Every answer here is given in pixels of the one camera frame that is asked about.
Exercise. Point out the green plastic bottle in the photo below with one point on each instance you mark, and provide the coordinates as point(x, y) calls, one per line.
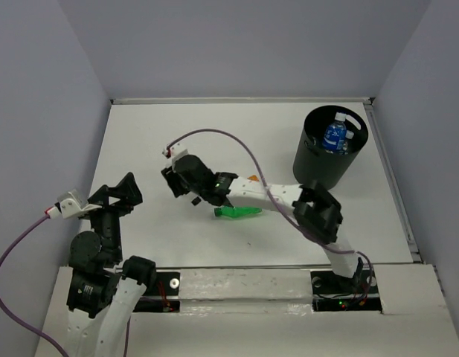
point(236, 212)

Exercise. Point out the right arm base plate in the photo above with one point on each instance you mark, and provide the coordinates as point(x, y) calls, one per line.
point(330, 294)

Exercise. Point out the black plastic bin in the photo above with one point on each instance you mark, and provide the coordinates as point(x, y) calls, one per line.
point(312, 161)

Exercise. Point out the clear bottle green white label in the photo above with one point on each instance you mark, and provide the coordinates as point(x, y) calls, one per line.
point(347, 142)

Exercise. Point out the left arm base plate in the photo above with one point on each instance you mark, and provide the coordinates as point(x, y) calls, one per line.
point(163, 296)

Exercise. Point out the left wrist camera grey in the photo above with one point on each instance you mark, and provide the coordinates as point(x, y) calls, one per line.
point(70, 205)

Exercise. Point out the clear bottle black cap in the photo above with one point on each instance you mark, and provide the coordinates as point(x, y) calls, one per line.
point(190, 198)

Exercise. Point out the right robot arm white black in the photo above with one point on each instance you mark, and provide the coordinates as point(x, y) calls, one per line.
point(312, 209)

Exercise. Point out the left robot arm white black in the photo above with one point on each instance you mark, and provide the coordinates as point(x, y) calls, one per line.
point(105, 288)

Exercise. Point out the aluminium table edge rail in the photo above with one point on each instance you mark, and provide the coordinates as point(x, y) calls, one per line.
point(207, 100)

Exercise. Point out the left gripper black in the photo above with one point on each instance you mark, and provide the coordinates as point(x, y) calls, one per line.
point(127, 187)

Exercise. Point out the clear bottle blue label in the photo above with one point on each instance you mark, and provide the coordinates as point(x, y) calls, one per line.
point(335, 134)

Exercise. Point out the orange plastic bottle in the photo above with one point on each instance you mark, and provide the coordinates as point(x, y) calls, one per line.
point(254, 178)

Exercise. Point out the white foam front board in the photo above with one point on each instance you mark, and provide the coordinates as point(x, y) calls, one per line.
point(255, 291)

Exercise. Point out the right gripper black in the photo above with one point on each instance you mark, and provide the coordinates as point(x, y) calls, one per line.
point(174, 178)

